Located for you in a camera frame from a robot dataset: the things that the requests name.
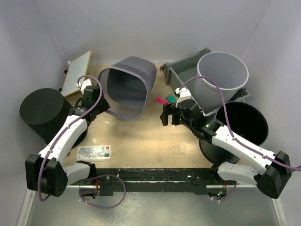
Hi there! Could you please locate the grey mesh bin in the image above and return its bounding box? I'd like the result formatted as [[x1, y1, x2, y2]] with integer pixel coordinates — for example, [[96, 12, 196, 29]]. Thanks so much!
[[98, 56, 157, 121]]

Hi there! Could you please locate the black ribbed bin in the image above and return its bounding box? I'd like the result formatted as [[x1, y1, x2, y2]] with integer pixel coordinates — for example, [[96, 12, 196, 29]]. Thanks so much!
[[19, 88, 88, 148]]

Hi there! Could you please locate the black smooth round bin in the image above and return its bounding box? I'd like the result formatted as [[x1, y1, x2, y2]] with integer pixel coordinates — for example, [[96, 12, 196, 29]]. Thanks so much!
[[199, 101, 269, 164]]

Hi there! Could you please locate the light grey round bin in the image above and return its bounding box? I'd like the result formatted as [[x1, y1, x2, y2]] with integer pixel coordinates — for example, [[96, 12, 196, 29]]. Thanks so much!
[[190, 52, 249, 113]]

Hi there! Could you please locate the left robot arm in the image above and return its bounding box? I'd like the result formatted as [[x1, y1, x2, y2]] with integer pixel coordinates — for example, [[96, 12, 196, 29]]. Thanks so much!
[[25, 85, 110, 197]]

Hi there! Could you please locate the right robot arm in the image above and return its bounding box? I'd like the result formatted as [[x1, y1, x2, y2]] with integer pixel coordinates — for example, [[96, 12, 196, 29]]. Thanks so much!
[[160, 99, 292, 199]]

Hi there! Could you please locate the pink plastic clip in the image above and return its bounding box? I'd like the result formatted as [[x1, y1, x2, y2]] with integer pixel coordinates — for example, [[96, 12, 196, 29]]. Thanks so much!
[[155, 97, 169, 105]]

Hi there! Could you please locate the green small box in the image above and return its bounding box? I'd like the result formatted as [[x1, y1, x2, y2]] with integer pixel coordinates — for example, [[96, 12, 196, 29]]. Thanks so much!
[[166, 94, 176, 103]]

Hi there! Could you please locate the grey plastic tray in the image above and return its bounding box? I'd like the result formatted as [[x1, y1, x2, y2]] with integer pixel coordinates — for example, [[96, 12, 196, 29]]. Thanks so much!
[[160, 48, 251, 115]]

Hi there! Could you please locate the yellow edged whiteboard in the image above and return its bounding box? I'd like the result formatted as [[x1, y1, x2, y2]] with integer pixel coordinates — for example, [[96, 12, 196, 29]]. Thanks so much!
[[61, 51, 92, 97]]

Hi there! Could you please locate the white printed card package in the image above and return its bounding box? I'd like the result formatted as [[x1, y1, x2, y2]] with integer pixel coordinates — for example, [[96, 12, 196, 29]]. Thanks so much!
[[77, 145, 114, 162]]

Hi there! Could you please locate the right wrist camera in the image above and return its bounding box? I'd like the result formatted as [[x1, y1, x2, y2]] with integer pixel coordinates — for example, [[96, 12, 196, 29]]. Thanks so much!
[[175, 88, 191, 107]]

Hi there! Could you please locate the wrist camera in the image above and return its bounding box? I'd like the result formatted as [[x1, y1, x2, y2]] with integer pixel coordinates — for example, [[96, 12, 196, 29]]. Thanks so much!
[[175, 88, 191, 107], [77, 79, 93, 94]]

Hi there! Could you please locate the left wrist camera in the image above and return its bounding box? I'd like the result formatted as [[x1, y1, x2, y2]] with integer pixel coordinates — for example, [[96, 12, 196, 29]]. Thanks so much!
[[77, 79, 93, 94]]

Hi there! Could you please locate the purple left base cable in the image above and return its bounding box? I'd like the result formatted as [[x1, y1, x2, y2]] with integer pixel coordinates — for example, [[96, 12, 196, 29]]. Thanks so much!
[[78, 174, 127, 210]]

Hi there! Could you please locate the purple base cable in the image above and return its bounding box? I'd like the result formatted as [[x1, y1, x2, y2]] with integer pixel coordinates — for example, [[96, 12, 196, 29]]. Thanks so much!
[[210, 181, 238, 203], [78, 174, 127, 210]]

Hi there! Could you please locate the black base frame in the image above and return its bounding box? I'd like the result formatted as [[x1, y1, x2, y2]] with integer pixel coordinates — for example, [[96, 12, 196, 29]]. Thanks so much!
[[69, 167, 236, 196]]

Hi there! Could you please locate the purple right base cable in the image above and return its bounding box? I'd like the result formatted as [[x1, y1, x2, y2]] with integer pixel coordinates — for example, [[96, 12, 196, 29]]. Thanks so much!
[[210, 181, 238, 203]]

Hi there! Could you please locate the aluminium rail frame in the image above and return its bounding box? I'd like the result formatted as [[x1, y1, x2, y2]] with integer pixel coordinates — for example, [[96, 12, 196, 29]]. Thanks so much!
[[18, 186, 287, 226]]

